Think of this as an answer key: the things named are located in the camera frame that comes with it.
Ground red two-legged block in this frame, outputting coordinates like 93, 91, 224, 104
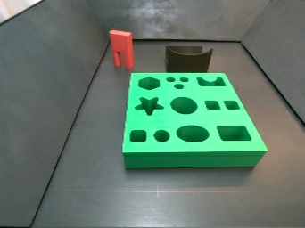
109, 30, 135, 69

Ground green shape sorting board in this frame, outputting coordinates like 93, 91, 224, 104
123, 73, 267, 168

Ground black curved holder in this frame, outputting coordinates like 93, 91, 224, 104
165, 46, 212, 73

